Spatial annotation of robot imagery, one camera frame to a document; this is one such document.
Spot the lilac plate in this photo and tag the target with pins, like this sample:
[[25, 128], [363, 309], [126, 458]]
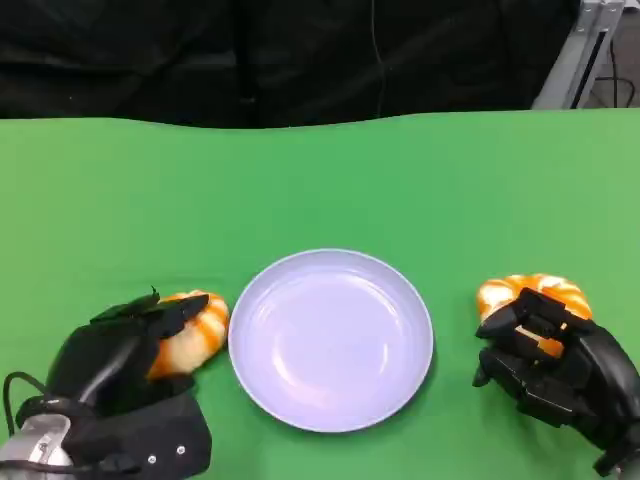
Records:
[[330, 345]]

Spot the black backdrop curtain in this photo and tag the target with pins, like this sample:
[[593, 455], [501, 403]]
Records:
[[150, 50]]

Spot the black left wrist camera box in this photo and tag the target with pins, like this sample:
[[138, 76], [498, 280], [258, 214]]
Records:
[[165, 435]]

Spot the aluminium frame post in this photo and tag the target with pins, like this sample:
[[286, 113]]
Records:
[[565, 65]]

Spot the orange white toy bread roll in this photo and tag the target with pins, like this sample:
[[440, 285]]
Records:
[[200, 335], [497, 295]]

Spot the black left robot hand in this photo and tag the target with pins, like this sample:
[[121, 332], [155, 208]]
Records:
[[105, 350]]

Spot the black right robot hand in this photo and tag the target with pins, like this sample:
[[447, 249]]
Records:
[[590, 380]]

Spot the green table cloth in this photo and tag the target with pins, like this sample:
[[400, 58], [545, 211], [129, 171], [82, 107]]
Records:
[[320, 190]]

